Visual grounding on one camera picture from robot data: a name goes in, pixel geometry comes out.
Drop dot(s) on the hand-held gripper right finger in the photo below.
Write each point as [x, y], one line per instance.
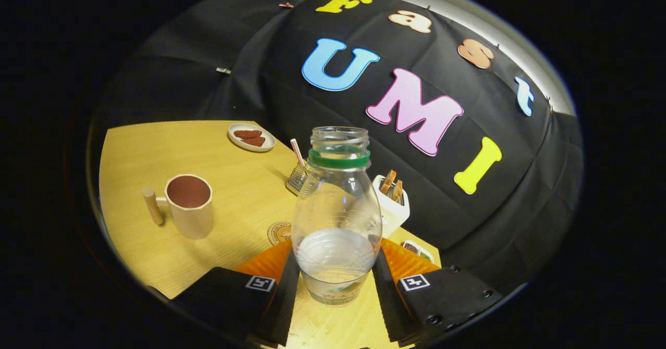
[387, 307]

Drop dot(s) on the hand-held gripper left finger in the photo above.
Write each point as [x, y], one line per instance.
[286, 307]

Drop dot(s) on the clear plastic juice bottle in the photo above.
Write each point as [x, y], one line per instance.
[336, 255]

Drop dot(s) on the round wooden coaster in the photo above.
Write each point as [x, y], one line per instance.
[278, 232]

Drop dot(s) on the white divided seasoning dish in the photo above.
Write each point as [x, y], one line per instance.
[418, 251]

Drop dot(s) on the white toaster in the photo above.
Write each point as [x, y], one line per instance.
[394, 215]

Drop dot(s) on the toasted bread slice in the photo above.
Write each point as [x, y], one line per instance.
[387, 181]
[397, 191]

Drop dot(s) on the pink striped straw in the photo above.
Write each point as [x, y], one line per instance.
[298, 154]

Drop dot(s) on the white round plate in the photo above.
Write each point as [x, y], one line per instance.
[265, 146]

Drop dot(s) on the brown sausage piece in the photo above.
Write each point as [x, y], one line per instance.
[255, 141]
[247, 134]

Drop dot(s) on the wooden table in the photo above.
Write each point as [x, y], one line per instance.
[140, 151]

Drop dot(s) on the black backdrop cloth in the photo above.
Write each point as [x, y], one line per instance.
[208, 37]

